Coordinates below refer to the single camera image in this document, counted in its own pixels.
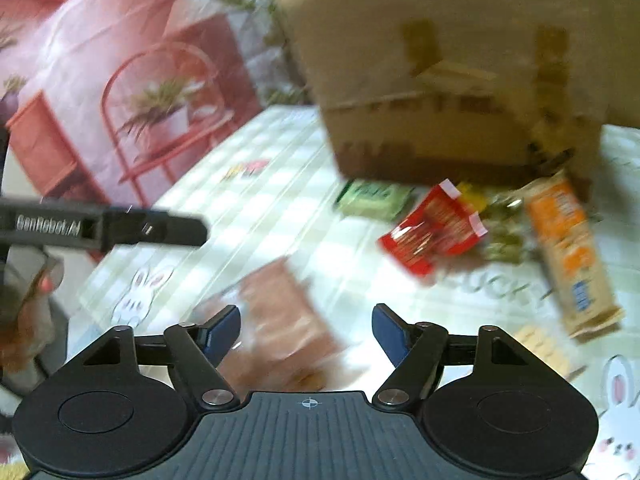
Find yellow snack packet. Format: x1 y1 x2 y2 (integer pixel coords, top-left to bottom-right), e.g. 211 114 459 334
456 181 488 211

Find pale biscuit packet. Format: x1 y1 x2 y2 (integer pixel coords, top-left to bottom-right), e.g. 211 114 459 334
515 325 576 378

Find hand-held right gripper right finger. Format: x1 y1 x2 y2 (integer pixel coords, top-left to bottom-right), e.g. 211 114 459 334
371 302 548 413

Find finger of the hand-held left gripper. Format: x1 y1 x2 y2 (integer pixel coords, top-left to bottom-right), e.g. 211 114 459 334
99 206 209 254

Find brown snack packet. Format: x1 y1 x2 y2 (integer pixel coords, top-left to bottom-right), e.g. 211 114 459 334
210 257 361 391

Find person's left hand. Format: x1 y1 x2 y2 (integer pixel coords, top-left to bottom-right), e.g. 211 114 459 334
0 255 66 386

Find cardboard box with plastic liner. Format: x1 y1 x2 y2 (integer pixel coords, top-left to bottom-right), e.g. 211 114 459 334
274 0 621 201

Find green snack packet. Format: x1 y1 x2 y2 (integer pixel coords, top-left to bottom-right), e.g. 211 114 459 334
334 180 416 221

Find red printed backdrop cloth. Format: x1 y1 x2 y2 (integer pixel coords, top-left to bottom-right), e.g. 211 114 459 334
0 0 321 211

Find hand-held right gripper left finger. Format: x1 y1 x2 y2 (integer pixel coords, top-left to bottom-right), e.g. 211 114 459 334
80 304 242 413

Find yellow-green candy packet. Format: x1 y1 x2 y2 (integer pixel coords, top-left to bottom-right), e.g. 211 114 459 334
482 192 538 266

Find long orange cracker packet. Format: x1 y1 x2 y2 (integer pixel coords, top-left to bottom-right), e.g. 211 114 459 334
520 170 626 343

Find red snack packet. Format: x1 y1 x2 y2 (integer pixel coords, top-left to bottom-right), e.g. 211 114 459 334
377 179 488 277

